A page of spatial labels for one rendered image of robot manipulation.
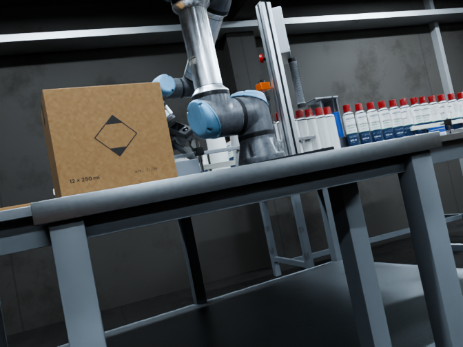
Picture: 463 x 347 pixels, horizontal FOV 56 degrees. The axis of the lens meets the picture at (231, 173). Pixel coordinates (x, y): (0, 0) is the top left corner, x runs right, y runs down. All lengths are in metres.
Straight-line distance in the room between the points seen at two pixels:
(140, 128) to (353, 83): 4.21
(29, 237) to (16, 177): 3.23
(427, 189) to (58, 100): 0.92
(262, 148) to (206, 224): 2.98
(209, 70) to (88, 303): 0.75
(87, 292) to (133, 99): 0.56
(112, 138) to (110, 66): 3.22
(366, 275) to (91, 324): 0.74
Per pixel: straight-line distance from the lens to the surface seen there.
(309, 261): 3.16
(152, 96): 1.21
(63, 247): 0.83
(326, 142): 1.97
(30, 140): 4.20
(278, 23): 1.83
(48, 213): 0.81
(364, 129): 2.14
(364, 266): 1.25
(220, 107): 1.26
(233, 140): 1.74
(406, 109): 2.36
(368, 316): 1.27
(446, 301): 1.16
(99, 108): 1.17
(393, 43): 5.71
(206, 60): 1.31
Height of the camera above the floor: 0.78
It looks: 3 degrees up
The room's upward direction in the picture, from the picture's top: 11 degrees counter-clockwise
